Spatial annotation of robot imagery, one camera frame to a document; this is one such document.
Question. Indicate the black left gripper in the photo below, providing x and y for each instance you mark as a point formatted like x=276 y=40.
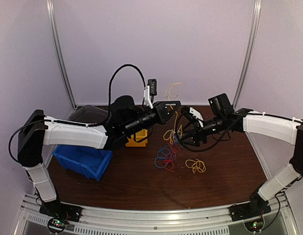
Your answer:
x=163 y=114

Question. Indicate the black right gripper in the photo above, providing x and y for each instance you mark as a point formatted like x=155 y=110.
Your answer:
x=197 y=129

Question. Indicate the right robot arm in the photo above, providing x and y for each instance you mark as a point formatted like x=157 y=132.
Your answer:
x=277 y=140

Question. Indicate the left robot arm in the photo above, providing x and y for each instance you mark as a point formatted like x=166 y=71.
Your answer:
x=124 y=119

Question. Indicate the yellow plastic bin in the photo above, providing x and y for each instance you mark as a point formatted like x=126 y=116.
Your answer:
x=140 y=139

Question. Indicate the clear grey plastic tub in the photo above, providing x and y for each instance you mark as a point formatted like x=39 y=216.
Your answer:
x=88 y=114

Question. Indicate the blue plastic bin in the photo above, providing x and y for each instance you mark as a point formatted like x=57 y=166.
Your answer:
x=89 y=162

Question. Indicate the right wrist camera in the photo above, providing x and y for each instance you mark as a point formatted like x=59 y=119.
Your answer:
x=193 y=116

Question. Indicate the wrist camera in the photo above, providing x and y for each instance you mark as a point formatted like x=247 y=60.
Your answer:
x=193 y=116
x=150 y=91

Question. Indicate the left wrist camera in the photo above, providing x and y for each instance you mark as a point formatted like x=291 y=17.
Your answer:
x=150 y=91

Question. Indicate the front aluminium rail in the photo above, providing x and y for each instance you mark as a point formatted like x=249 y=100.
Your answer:
x=101 y=221

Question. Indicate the right corner aluminium post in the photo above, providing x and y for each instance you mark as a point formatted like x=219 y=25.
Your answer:
x=256 y=15

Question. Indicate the corner aluminium post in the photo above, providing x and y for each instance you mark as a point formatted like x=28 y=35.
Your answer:
x=59 y=54
x=256 y=15

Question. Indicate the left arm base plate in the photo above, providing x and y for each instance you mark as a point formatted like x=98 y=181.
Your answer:
x=62 y=211

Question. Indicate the left corner aluminium post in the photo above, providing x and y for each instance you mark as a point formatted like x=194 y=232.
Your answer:
x=59 y=54

